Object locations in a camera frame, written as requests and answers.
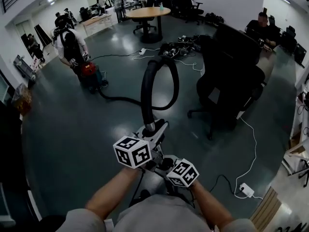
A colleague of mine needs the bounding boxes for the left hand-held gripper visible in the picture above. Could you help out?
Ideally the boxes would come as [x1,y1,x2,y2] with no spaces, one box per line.
[112,119,170,173]

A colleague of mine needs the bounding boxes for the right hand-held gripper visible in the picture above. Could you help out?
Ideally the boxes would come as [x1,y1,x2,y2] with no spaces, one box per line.
[154,155,200,188]

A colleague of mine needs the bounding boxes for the silver metal vacuum tube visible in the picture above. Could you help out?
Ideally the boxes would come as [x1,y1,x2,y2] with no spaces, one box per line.
[144,121,157,133]

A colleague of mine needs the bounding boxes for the black vacuum hose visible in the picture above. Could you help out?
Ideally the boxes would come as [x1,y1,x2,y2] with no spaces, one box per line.
[98,57,181,132]

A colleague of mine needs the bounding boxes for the person's right forearm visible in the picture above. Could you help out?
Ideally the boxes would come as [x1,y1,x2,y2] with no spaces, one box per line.
[192,179,235,227]

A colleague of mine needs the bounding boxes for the person's left forearm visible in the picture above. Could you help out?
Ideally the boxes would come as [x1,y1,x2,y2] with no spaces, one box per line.
[84,167,143,221]

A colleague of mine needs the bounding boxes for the red vacuum cleaner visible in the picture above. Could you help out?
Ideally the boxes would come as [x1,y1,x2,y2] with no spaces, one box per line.
[80,61,109,94]

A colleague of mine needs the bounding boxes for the person's grey shirt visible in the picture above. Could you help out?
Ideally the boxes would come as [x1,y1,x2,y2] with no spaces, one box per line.
[55,193,259,232]

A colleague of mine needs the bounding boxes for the open black oval case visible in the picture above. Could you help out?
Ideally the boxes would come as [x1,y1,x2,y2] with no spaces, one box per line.
[159,42,191,58]

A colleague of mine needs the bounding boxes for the large black office chair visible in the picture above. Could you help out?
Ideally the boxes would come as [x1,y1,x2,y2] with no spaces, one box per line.
[187,22,266,140]

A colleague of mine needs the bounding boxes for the black swivel chair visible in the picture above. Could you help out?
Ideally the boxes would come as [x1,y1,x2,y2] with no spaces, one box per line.
[132,17,157,35]

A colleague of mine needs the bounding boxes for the wooden slatted steps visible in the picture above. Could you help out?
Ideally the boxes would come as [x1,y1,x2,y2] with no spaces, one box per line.
[249,186,282,232]

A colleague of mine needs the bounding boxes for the round wooden table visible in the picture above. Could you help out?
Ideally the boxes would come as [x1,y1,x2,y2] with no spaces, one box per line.
[126,7,171,44]

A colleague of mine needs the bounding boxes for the rectangular light wood table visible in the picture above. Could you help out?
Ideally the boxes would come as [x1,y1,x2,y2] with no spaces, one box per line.
[83,13,113,37]

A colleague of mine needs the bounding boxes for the pile of red white packets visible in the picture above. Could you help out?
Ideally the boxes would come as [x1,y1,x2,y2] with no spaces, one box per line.
[31,57,45,70]

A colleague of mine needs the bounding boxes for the black armrest office chair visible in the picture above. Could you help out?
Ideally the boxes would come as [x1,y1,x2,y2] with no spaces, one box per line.
[184,0,205,25]

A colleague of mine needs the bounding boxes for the brown box with clear bag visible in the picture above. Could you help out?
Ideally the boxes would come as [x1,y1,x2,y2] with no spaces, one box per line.
[11,83,33,117]

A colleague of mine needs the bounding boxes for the grey folded hand cart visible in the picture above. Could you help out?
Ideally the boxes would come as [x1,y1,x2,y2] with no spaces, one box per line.
[13,54,37,81]

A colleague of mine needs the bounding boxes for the black folding board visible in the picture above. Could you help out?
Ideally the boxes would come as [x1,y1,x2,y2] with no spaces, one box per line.
[34,24,53,47]

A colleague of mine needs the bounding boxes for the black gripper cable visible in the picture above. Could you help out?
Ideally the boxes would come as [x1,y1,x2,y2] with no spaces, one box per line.
[129,170,145,207]

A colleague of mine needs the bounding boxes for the thin black floor cable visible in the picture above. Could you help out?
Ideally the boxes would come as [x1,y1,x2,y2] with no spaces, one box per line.
[209,174,242,195]

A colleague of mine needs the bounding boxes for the white extension cable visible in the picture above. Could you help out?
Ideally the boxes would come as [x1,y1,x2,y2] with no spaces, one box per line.
[132,47,204,76]
[233,116,264,200]

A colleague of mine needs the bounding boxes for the black power cord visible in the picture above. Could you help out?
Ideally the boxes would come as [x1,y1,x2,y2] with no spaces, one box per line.
[90,53,142,60]

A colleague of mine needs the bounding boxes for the white table frame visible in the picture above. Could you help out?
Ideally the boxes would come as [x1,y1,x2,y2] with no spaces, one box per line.
[282,139,309,177]

